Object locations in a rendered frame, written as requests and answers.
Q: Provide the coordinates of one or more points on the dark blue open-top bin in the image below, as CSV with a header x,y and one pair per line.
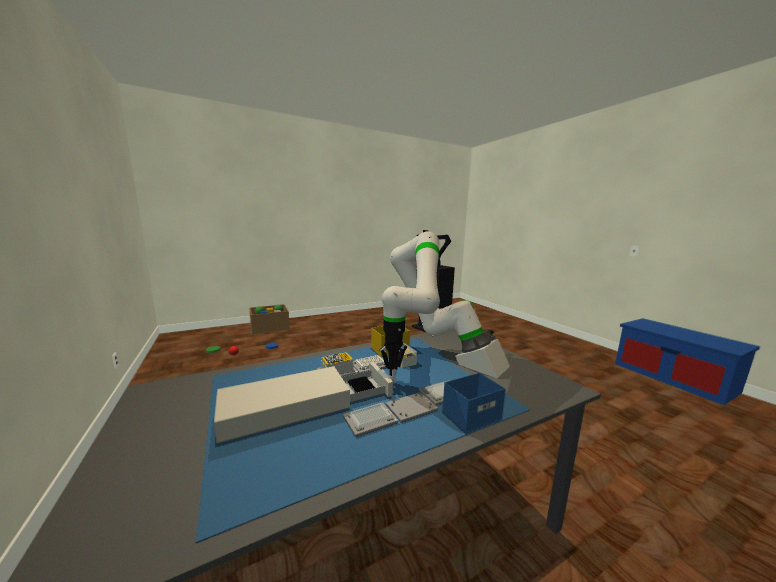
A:
x,y
469,414

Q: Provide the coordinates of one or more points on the yellow open-top bin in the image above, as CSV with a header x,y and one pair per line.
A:
x,y
378,338

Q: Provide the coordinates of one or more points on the blue flat mat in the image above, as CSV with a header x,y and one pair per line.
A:
x,y
250,477

